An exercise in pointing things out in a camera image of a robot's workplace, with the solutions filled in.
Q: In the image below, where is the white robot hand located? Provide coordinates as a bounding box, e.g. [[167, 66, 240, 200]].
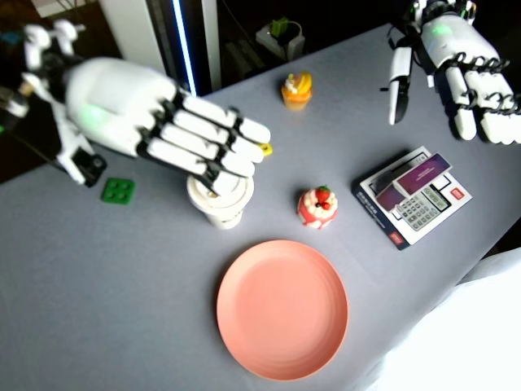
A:
[[63, 55, 273, 197], [386, 11, 521, 146]]

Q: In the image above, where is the purple and white small box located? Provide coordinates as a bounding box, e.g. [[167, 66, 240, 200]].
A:
[[374, 152, 453, 213]]

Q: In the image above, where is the white paper cup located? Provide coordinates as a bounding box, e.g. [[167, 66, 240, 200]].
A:
[[186, 174, 256, 231]]

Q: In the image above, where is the calculator box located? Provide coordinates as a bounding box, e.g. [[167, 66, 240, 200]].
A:
[[350, 145, 474, 252]]

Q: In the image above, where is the pink round plate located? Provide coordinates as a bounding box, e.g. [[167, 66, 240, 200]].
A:
[[215, 239, 350, 382]]

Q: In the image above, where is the white cabinet with blue light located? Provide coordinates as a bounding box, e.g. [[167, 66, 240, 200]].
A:
[[99, 0, 223, 97]]

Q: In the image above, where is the green four-hole block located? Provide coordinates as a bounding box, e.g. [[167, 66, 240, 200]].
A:
[[100, 178, 136, 205]]

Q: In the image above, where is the orange cupcake toy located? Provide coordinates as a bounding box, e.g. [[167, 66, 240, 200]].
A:
[[280, 72, 313, 112]]

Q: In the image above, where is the green plug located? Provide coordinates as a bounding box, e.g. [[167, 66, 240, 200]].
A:
[[271, 16, 291, 37]]

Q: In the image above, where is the grey table cloth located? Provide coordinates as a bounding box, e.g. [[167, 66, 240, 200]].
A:
[[0, 22, 521, 391]]

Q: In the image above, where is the strawberry cake toy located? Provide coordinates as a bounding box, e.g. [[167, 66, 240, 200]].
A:
[[296, 185, 339, 230]]

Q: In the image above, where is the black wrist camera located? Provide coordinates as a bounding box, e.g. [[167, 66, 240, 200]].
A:
[[71, 147, 109, 188]]

